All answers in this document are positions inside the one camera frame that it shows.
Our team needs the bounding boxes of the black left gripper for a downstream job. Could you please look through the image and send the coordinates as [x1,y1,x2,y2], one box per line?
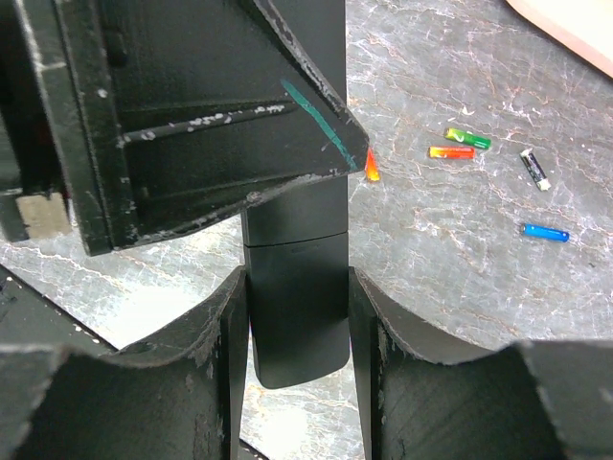
[1,1,71,242]

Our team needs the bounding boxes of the pink three-tier shelf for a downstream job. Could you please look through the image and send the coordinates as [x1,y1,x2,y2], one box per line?
[507,0,612,77]

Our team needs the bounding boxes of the red orange battery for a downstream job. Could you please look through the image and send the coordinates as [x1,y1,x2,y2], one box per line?
[365,148,380,182]

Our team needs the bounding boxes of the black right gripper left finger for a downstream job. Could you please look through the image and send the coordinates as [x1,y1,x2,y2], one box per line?
[1,269,249,459]

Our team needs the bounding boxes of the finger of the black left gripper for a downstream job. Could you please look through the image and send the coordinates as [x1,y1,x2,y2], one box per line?
[14,1,370,255]

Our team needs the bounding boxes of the black silver battery right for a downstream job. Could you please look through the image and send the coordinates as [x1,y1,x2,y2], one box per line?
[520,149,551,192]

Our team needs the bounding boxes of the red yellow battery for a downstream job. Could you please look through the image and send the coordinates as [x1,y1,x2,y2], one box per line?
[428,146,476,159]

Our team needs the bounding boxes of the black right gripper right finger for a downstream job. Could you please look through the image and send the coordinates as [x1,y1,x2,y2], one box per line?
[349,268,612,459]

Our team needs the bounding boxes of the green yellow battery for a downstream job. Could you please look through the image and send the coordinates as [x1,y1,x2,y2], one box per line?
[443,127,491,150]

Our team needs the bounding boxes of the blue battery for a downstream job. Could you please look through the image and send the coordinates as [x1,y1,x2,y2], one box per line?
[522,223,570,242]

